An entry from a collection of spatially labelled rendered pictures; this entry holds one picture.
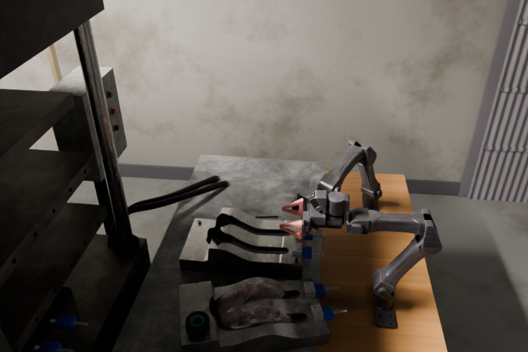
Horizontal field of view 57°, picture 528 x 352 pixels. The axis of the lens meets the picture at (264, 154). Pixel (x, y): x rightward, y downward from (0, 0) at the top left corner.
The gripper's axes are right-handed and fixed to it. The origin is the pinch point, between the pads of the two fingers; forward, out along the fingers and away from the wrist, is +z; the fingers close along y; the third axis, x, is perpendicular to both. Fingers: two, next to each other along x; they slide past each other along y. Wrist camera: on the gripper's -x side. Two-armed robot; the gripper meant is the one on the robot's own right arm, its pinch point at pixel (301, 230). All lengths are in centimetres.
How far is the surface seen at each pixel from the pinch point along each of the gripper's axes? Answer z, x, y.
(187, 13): 5, -98, -156
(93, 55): -31, -101, 8
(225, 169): 31, -33, -57
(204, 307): 15, -27, 45
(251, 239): 11.6, -16.8, 6.1
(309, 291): -0.5, 5.9, 30.3
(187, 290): 19, -34, 38
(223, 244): 12.5, -27.2, 15.4
